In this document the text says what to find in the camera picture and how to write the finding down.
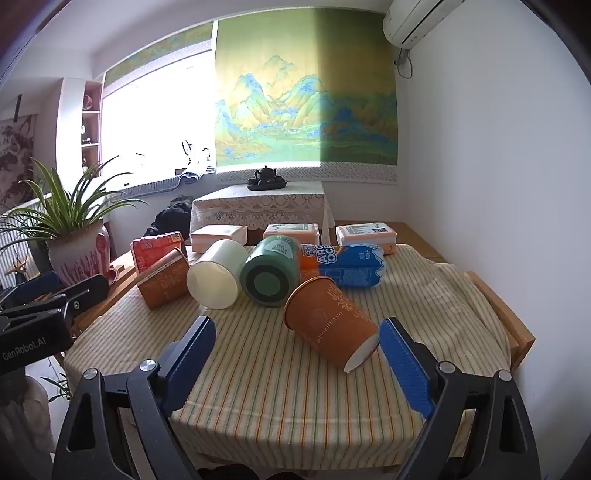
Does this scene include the small table with lace cloth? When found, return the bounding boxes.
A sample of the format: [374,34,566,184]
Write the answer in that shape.
[189,181,336,246]

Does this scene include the pink tissue pack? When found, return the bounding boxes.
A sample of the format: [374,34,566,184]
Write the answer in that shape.
[189,224,249,254]

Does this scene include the short landscape painting blind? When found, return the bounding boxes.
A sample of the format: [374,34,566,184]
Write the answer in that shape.
[103,22,219,88]

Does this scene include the black bag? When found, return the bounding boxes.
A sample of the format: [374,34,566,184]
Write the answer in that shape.
[143,198,193,241]

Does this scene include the orange tissue pack right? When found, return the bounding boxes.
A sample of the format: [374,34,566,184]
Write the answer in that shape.
[335,222,398,256]

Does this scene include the ink painting wall scroll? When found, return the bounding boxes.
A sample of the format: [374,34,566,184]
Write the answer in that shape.
[0,94,38,209]

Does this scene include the wooden table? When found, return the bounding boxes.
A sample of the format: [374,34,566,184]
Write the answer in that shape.
[69,220,536,370]

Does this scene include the white cup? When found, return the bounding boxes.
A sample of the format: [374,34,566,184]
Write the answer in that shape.
[186,239,250,310]

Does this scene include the white wall shelf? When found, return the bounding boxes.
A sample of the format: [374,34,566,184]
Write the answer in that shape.
[59,77,103,185]

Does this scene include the orange tissue pack middle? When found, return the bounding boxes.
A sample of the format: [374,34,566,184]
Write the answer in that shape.
[263,223,321,246]

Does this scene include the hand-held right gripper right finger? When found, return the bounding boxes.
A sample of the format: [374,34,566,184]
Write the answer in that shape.
[379,318,542,480]

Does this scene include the white air conditioner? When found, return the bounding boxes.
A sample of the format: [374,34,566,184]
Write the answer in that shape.
[382,0,463,49]

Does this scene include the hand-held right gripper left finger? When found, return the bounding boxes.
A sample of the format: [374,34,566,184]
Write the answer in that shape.
[52,315,217,480]

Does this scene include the spider plant in patterned pot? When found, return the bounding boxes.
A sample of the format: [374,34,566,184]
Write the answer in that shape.
[0,156,151,288]

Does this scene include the blue and orange snack packet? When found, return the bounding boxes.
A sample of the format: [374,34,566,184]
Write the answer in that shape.
[299,243,386,289]

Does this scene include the orange paper cup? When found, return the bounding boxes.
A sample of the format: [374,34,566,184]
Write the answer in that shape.
[283,276,380,373]
[137,248,191,311]

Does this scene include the red snack packet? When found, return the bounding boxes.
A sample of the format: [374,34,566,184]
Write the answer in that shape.
[130,231,186,277]

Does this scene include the air conditioner cable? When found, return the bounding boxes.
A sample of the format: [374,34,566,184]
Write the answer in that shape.
[394,46,415,80]

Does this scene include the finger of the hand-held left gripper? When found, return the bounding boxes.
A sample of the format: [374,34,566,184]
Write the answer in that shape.
[59,274,112,320]

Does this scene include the green cup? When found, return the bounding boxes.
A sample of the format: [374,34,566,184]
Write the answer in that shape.
[239,234,302,308]

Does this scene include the black tea tray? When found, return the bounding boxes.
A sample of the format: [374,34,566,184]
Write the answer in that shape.
[247,178,290,192]

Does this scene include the orange tissue pack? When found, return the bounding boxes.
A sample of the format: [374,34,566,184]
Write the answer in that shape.
[335,222,398,256]
[263,223,321,246]

